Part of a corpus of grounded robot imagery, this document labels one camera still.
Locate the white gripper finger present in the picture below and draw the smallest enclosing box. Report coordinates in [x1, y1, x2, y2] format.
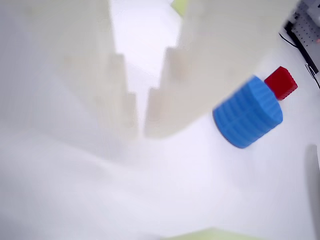
[0, 0, 140, 162]
[143, 0, 302, 138]

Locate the blue ribbed cylinder block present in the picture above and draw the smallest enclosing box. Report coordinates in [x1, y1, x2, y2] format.
[211, 74, 284, 150]

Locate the pale yellow foam block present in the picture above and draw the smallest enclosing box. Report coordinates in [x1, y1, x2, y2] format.
[171, 0, 192, 17]

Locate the red cube block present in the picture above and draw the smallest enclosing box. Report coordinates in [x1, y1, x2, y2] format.
[264, 66, 299, 101]

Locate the thin black power cable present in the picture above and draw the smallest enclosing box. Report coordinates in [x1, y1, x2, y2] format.
[278, 31, 300, 50]

